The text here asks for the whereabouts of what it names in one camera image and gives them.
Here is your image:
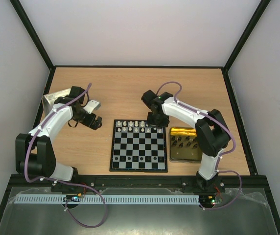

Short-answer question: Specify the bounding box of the dark floral metal tin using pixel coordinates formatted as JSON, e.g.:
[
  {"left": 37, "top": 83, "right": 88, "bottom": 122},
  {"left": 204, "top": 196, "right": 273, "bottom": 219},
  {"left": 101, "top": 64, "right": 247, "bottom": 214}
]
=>
[{"left": 169, "top": 127, "right": 202, "bottom": 163}]

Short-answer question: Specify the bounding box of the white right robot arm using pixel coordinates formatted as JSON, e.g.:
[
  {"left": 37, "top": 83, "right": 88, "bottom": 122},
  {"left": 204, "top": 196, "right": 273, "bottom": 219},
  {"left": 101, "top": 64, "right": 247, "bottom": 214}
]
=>
[{"left": 141, "top": 90, "right": 231, "bottom": 192}]

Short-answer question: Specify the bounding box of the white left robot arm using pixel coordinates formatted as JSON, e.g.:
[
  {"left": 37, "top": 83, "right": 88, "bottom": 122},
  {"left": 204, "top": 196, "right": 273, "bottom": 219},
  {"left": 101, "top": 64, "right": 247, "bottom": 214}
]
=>
[{"left": 15, "top": 86, "right": 102, "bottom": 183}]

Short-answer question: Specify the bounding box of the black and white chessboard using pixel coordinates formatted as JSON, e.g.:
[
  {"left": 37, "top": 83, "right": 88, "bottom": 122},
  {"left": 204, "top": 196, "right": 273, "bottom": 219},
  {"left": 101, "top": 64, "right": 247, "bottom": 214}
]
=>
[{"left": 109, "top": 119, "right": 168, "bottom": 173}]

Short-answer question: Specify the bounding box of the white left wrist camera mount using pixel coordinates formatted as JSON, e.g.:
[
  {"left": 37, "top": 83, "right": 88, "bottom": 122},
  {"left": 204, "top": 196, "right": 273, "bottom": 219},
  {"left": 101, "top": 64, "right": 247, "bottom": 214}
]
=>
[{"left": 83, "top": 99, "right": 101, "bottom": 114}]

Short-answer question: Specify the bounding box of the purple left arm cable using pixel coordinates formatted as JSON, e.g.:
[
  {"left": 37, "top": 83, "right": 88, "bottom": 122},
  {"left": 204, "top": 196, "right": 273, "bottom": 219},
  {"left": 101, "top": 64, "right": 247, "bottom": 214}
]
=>
[{"left": 23, "top": 82, "right": 109, "bottom": 227}]

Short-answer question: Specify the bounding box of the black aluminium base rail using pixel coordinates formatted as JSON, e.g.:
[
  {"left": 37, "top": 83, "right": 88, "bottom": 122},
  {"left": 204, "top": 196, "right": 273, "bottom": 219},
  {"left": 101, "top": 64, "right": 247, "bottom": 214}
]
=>
[{"left": 50, "top": 175, "right": 226, "bottom": 193}]

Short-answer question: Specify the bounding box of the white slotted cable duct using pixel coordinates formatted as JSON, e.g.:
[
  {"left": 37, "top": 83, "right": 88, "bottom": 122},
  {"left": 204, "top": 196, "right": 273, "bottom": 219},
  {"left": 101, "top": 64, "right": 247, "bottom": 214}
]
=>
[{"left": 14, "top": 194, "right": 199, "bottom": 205}]

